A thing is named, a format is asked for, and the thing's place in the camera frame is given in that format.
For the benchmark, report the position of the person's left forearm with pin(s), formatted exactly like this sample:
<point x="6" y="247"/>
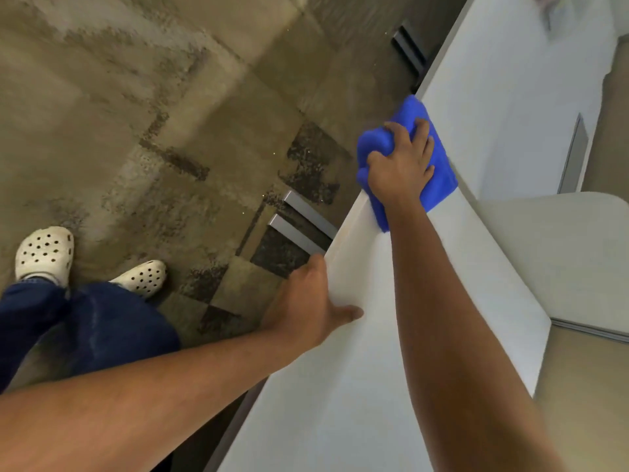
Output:
<point x="123" y="412"/>

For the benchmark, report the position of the grey metal table foot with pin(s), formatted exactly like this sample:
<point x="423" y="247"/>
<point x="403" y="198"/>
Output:
<point x="309" y="213"/>
<point x="295" y="234"/>

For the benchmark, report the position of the person's right white clog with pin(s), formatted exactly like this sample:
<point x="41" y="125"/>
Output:
<point x="140" y="277"/>

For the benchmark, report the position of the white office desk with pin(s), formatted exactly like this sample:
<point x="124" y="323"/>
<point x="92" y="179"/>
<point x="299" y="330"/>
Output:
<point x="516" y="117"/>

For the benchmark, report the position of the clear plastic bag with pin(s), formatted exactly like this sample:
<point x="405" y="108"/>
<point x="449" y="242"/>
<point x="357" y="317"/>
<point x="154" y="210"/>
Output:
<point x="555" y="9"/>

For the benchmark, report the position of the white rounded divider panel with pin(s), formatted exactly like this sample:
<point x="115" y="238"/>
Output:
<point x="565" y="250"/>

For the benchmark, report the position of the dark metal desk foot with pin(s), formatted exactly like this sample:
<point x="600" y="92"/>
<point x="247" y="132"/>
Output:
<point x="409" y="49"/>

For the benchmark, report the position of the blue microfibre cloth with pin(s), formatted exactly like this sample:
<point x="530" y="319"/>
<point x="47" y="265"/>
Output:
<point x="442" y="181"/>

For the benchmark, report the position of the person's right forearm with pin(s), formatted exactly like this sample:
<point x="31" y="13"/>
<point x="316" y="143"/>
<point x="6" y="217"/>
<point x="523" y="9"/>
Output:
<point x="457" y="363"/>

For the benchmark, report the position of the person's left white clog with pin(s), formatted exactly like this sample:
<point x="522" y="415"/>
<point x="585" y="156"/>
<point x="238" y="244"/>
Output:
<point x="44" y="253"/>

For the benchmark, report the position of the white table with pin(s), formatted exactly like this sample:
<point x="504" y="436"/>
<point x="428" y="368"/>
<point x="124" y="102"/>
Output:
<point x="344" y="412"/>

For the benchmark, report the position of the person's right hand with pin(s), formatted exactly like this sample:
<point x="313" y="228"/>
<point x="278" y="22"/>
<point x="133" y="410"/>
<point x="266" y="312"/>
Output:
<point x="403" y="174"/>

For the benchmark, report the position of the person's blue trousers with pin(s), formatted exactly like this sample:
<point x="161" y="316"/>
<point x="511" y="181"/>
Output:
<point x="113" y="329"/>

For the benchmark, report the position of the person's white clog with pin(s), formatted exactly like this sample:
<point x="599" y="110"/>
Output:
<point x="140" y="277"/>
<point x="44" y="253"/>

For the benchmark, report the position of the beige partition panel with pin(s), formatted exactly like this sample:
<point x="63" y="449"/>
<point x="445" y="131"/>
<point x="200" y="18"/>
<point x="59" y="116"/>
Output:
<point x="589" y="412"/>
<point x="609" y="142"/>

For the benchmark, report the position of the person's left hand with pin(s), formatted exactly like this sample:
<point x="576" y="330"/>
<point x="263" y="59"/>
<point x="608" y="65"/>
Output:
<point x="304" y="309"/>

